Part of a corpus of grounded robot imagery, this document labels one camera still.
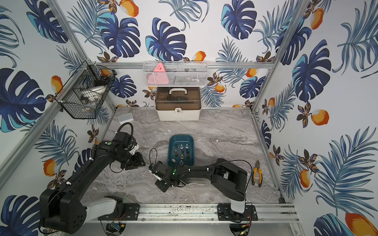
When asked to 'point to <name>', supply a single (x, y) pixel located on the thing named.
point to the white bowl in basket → (94, 94)
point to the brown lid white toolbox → (177, 103)
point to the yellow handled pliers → (257, 167)
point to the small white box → (125, 118)
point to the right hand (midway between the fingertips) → (160, 182)
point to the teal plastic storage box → (181, 150)
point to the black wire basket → (88, 75)
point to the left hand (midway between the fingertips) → (141, 163)
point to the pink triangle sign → (159, 76)
